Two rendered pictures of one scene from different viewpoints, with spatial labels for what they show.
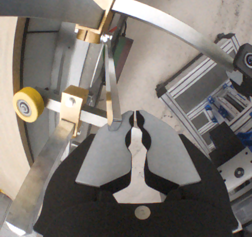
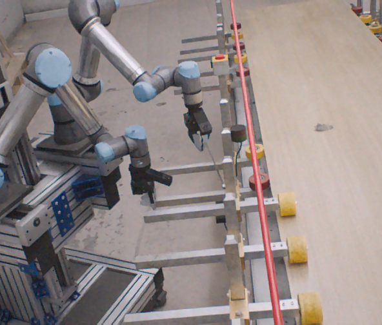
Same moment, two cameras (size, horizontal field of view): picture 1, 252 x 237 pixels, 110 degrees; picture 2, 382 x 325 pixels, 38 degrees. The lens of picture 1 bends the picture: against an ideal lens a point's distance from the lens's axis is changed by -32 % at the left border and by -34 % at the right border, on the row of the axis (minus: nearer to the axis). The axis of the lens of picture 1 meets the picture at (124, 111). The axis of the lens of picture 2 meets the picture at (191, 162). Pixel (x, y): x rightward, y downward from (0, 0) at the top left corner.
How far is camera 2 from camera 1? 213 cm
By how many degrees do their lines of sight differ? 31
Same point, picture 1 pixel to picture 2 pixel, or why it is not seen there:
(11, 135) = (270, 132)
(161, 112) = not seen: hidden behind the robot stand
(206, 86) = (89, 309)
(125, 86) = (213, 285)
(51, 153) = not seen: hidden behind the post
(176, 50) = not seen: outside the picture
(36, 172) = (227, 124)
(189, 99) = (111, 284)
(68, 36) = (273, 221)
